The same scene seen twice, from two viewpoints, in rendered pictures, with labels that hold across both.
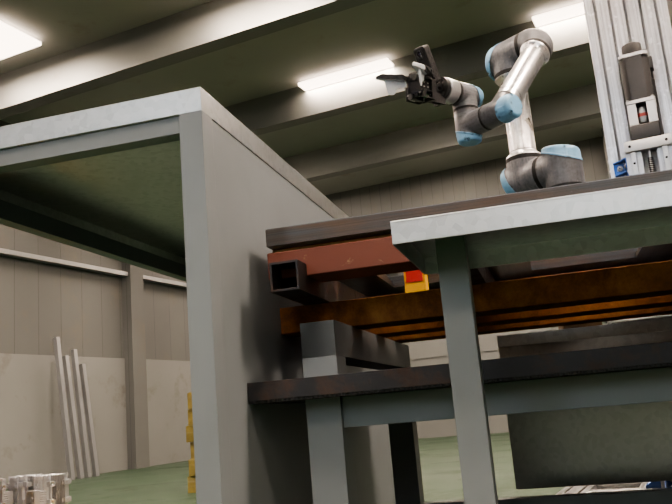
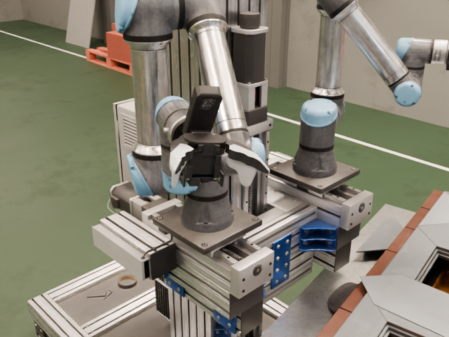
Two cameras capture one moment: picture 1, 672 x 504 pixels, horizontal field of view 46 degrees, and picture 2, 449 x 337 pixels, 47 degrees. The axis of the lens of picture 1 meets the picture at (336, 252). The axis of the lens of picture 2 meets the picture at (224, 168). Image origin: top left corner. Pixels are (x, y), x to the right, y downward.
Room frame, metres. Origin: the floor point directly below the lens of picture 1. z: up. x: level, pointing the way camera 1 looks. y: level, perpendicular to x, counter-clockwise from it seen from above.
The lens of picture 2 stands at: (1.80, 0.45, 1.78)
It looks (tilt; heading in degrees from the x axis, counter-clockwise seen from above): 24 degrees down; 292
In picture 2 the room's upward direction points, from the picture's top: straight up
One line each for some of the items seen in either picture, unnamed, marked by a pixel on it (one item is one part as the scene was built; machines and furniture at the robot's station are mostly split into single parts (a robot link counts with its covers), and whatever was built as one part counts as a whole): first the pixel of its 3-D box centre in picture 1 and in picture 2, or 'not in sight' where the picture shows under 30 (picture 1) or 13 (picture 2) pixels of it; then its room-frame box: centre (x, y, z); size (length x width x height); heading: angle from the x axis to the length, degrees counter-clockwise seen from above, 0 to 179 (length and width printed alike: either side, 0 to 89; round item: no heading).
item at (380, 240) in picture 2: not in sight; (391, 238); (1.84, -1.38, 0.70); 0.39 x 0.12 x 0.04; 76
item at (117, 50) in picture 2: not in sight; (133, 46); (5.88, -6.17, 0.25); 1.36 x 0.93 x 0.51; 156
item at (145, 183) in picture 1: (201, 214); not in sight; (1.88, 0.32, 1.03); 1.30 x 0.60 x 0.04; 166
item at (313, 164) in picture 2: not in sight; (315, 155); (2.12, -1.17, 1.09); 0.15 x 0.15 x 0.10
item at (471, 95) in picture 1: (464, 96); (177, 120); (2.25, -0.43, 1.43); 0.11 x 0.08 x 0.09; 130
